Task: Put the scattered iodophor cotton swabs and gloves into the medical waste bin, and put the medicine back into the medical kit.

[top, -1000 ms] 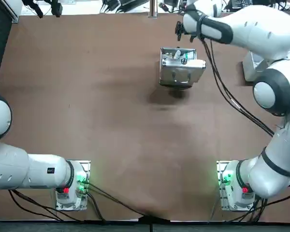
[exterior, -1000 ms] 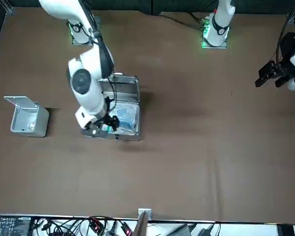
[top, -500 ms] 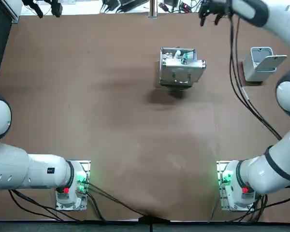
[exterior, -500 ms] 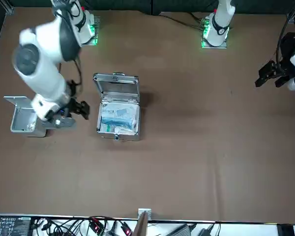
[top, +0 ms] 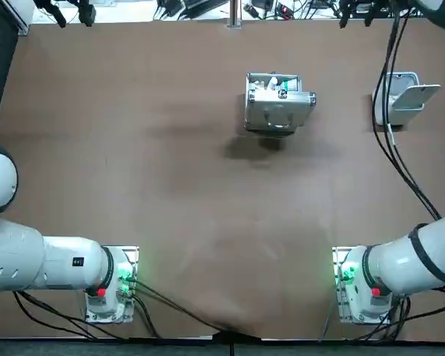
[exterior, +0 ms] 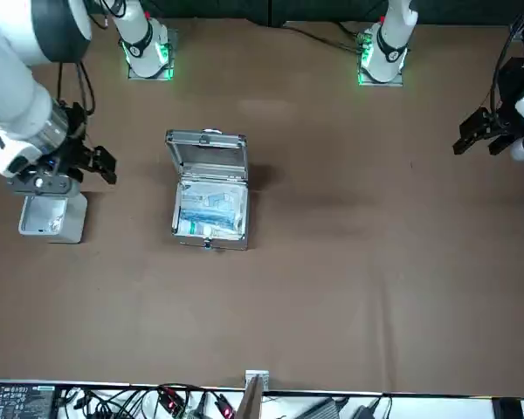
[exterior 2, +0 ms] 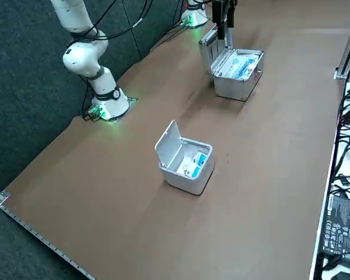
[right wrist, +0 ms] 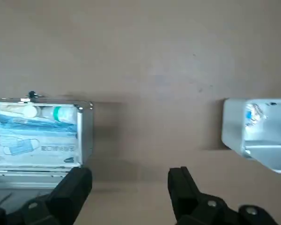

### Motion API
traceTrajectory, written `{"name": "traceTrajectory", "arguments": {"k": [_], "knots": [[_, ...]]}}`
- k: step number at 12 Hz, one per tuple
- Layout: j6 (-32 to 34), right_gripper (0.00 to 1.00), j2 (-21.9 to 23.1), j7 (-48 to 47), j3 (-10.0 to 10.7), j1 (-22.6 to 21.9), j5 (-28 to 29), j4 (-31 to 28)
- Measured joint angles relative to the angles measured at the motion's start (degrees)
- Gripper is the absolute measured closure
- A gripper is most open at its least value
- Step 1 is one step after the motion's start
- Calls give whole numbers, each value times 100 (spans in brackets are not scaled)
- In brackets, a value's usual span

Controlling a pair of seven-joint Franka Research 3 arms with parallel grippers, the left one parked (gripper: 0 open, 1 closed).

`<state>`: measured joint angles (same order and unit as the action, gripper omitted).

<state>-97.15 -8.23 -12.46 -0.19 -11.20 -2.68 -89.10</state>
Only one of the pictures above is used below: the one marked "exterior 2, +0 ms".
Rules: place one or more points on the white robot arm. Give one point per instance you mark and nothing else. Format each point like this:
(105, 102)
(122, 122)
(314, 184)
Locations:
(198, 17)
(76, 58)

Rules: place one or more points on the aluminium medical kit case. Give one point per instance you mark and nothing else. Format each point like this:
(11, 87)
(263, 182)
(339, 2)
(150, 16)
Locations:
(236, 87)

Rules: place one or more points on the grey lidded waste bin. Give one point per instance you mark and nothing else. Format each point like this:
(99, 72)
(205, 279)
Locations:
(186, 183)

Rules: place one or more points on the blue face mask packet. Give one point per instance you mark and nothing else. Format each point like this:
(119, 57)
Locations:
(243, 67)

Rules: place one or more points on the blue-white swab packet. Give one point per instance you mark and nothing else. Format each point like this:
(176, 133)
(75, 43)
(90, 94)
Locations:
(196, 172)
(200, 160)

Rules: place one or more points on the small black plug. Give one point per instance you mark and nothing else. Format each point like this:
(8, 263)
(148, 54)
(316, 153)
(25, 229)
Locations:
(344, 179)

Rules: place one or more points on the labelled black power adapter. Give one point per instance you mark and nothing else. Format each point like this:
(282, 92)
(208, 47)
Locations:
(341, 227)

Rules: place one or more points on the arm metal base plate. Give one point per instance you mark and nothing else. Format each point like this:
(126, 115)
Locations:
(132, 101)

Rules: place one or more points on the aluminium post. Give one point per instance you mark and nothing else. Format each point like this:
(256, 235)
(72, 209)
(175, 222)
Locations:
(346, 58)

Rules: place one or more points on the long aluminium edge rail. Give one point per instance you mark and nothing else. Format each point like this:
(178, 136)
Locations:
(32, 226)

